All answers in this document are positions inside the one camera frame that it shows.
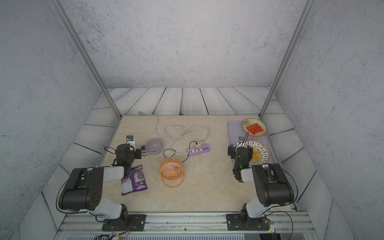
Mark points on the yellow food piece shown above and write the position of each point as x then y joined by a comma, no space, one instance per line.
256,155

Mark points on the purple snack packet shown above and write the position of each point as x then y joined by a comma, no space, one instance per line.
135,182

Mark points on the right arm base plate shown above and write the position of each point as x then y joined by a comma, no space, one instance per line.
238,222

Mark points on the purple power strip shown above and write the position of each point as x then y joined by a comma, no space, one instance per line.
192,151

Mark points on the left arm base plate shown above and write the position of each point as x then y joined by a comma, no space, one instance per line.
133,223

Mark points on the orange desk fan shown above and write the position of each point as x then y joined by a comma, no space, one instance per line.
172,169

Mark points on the lavender placemat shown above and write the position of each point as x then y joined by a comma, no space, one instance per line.
235,131

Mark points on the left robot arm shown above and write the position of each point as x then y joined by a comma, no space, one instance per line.
83,191

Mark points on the large patterned plate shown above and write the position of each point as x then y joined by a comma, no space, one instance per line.
264,151

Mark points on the small patterned plate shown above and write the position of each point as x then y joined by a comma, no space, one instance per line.
251,121

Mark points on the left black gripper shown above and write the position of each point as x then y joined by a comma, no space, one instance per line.
139,155

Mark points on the pink plug adapter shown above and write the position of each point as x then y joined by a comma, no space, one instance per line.
198,145

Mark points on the aluminium front rail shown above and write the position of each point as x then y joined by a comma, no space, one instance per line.
190,226

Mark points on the red food piece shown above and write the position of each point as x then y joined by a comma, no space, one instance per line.
255,128

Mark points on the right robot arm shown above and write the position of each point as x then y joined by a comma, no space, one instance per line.
273,189

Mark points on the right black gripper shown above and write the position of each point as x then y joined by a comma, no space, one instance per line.
232,151

